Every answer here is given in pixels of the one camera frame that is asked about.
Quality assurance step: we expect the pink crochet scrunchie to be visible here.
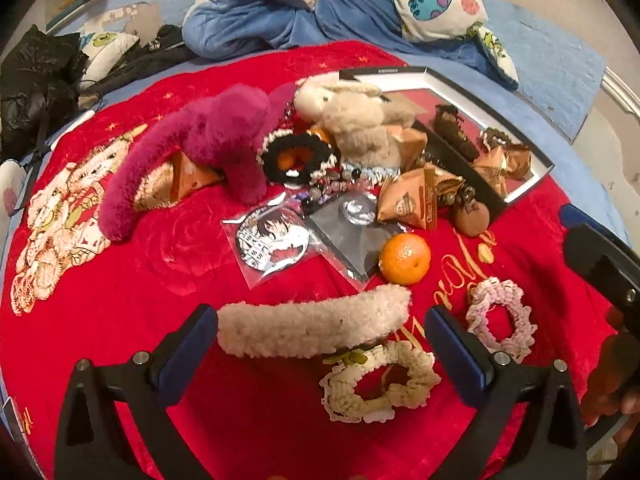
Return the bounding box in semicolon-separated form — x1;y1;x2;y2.
465;278;538;363

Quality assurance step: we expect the brown crochet scrunchie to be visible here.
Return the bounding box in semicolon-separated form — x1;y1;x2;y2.
480;127;514;152

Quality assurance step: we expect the dark brown fuzzy hair clip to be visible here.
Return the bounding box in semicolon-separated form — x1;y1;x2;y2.
433;104;480;164

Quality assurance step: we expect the cream fuzzy headband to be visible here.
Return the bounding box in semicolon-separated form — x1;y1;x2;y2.
217;284;411;359

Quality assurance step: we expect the anime badge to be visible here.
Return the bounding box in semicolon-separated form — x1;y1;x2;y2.
221;191;321;288

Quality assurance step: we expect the person right hand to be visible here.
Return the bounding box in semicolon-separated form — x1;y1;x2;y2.
580;307;639;451

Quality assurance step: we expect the brown egg-shaped sponge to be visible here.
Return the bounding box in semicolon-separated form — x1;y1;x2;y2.
454;200;490;237

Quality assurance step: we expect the cream crochet scrunchie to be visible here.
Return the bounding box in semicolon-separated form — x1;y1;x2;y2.
320;340;440;424

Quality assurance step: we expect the black shallow cardboard box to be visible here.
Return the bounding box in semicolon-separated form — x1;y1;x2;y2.
340;66;554;221

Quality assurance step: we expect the orange mandarin fruit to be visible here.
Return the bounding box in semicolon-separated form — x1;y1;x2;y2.
378;233;431;286

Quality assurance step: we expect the red plush blanket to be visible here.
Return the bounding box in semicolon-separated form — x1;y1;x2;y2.
1;41;612;479

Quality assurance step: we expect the silver foil badge bag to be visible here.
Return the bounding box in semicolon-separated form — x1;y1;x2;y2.
304;191;404;289

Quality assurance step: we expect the beige plush rabbit toy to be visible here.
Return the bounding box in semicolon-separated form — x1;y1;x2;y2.
294;80;416;168

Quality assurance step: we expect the black white-lace scrunchie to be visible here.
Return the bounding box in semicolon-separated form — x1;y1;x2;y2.
257;129;337;186

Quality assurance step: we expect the magenta plush bear headband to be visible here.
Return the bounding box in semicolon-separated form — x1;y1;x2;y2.
98;82;296;242

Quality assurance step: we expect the black puffer jacket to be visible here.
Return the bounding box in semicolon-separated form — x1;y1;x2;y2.
1;26;88;160

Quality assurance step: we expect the monster print pillow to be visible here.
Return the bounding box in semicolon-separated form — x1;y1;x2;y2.
80;2;162;89

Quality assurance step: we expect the blue bed sheet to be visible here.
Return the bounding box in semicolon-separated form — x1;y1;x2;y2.
47;0;639;247

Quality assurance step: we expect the blue fleece blanket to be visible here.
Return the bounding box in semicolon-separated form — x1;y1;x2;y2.
181;0;519;91

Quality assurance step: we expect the brown bead bracelet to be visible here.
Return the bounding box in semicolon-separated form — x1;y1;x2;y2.
414;152;478;208

